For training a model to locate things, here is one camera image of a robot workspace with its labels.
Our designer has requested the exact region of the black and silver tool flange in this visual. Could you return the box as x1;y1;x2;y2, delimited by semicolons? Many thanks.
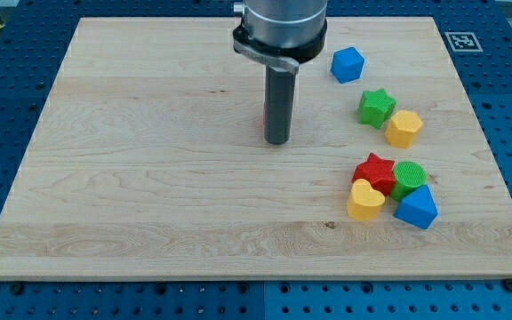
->
232;20;327;75

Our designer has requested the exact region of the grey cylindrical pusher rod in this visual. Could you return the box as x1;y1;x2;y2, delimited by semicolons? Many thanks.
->
264;67;295;145

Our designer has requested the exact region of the red circle block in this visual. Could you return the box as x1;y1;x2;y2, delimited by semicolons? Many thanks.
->
262;101;267;127

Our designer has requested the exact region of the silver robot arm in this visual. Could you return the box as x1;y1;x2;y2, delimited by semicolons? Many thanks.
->
232;0;328;145

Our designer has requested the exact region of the green circle block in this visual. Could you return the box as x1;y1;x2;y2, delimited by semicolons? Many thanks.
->
389;161;427;202

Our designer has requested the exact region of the blue cube block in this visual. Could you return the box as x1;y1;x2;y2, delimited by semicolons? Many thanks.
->
331;46;364;84

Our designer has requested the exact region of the green star block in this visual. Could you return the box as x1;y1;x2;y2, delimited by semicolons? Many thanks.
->
358;88;396;129

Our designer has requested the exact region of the yellow hexagon block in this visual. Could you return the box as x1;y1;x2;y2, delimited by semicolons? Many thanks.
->
385;110;424;148

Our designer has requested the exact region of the red star block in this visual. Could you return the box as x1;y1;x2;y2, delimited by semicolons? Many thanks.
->
351;153;396;196

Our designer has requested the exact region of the yellow heart block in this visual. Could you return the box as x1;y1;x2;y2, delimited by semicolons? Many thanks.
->
347;179;386;221

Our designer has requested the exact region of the wooden board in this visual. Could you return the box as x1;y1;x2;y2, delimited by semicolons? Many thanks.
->
0;17;512;281

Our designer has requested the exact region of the white fiducial marker tag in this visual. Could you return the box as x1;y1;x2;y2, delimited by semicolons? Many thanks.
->
445;31;483;52

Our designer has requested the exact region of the blue triangle block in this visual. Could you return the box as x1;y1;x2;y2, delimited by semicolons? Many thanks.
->
394;185;438;229

